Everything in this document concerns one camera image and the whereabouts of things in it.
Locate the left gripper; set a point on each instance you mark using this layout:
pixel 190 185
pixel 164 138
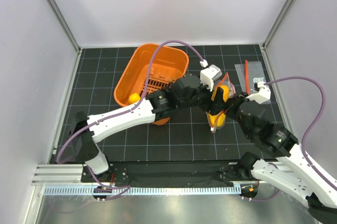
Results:
pixel 217 105

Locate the clear zip bag orange zipper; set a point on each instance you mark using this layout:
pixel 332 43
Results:
pixel 222 107

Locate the orange plastic basket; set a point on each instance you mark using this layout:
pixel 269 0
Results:
pixel 170 64

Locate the yellow toy squash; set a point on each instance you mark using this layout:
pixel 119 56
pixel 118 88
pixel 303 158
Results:
pixel 133 98

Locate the yellow toy pepper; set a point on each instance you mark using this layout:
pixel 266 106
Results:
pixel 216 121

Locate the orange toy fruit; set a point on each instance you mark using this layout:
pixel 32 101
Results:
pixel 220 94

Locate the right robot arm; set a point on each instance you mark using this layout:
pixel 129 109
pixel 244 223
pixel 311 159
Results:
pixel 315 188

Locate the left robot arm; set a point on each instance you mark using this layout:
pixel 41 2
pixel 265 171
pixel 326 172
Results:
pixel 87 131

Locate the spare clear zip bag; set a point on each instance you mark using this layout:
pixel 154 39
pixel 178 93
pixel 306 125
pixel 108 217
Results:
pixel 248 73

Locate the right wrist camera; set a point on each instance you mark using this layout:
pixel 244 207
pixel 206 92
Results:
pixel 262 93

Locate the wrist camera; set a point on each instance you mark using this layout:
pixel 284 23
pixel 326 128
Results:
pixel 262 93
pixel 209 75

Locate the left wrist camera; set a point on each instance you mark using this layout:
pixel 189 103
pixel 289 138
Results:
pixel 209 75

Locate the slotted cable duct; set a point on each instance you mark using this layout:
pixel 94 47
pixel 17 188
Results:
pixel 93 190

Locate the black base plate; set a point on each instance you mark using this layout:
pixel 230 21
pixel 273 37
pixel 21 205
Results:
pixel 176 174

